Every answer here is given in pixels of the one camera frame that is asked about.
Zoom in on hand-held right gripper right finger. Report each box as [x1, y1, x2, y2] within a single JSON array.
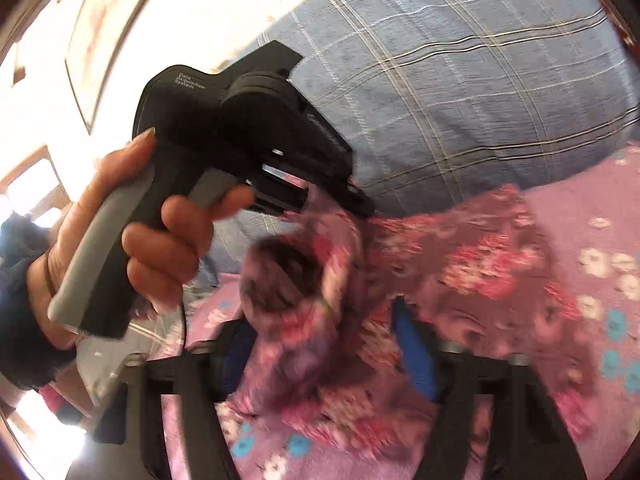
[[391, 296, 590, 480]]

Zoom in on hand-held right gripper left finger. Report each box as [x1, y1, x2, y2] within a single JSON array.
[[90, 319, 257, 480]]

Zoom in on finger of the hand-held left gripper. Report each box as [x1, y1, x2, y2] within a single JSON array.
[[344, 179, 376, 219]]

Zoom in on pink floral garment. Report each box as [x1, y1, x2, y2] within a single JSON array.
[[227, 182, 597, 462]]

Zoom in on person's left forearm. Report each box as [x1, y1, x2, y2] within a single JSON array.
[[0, 215, 78, 392]]

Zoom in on person's left hand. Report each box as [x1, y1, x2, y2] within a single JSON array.
[[27, 127, 257, 351]]

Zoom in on blue striped pillow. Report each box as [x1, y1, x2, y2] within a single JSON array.
[[200, 0, 640, 267]]

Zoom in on purple floral bedsheet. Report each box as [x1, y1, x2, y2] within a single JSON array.
[[150, 145, 640, 480]]

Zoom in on window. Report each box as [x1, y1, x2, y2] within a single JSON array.
[[0, 144, 72, 223]]

